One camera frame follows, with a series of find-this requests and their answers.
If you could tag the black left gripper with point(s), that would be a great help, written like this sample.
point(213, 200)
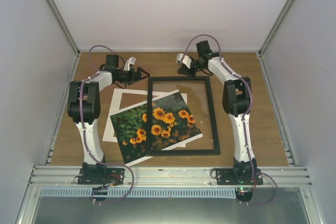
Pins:
point(134, 78)

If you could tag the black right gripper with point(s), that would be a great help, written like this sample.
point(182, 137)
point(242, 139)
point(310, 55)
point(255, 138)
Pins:
point(184, 68)

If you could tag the clear acrylic sheet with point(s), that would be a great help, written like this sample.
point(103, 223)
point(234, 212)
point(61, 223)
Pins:
point(173, 120)

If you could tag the sunflower photo print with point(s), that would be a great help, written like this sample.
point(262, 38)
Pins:
point(131, 131)

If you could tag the black picture frame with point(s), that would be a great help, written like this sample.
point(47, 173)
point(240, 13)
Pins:
point(216, 146)

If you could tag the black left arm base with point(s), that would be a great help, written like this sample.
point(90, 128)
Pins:
point(99, 175)

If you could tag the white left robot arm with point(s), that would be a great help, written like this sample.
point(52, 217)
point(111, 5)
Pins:
point(84, 105)

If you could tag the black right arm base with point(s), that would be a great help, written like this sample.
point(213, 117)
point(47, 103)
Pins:
point(235, 177)

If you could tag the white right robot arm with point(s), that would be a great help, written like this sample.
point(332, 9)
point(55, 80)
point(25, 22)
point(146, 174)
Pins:
point(237, 101)

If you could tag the white photo mat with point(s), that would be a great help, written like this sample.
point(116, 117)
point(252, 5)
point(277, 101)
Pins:
point(108, 135)

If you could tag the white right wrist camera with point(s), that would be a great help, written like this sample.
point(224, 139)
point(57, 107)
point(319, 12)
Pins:
point(184, 60)

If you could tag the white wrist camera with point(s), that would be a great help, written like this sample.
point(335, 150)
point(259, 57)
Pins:
point(129, 63)
point(184, 60)

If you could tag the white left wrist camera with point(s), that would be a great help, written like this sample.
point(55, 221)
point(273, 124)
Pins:
point(129, 63)

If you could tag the grey slotted cable duct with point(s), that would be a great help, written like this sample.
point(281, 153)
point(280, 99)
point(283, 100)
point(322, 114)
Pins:
point(144, 192)

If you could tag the aluminium mounting rail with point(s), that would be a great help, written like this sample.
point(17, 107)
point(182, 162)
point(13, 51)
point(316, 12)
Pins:
point(290, 176)

